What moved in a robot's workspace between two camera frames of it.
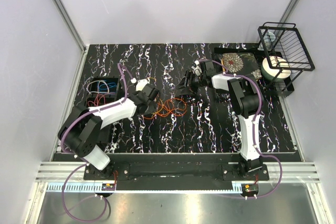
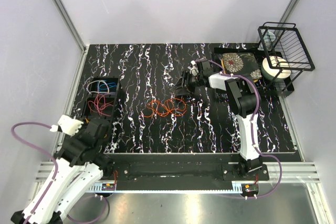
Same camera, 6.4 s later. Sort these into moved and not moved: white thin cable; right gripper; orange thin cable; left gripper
Moved: left gripper
Not moved: orange thin cable; right gripper; white thin cable
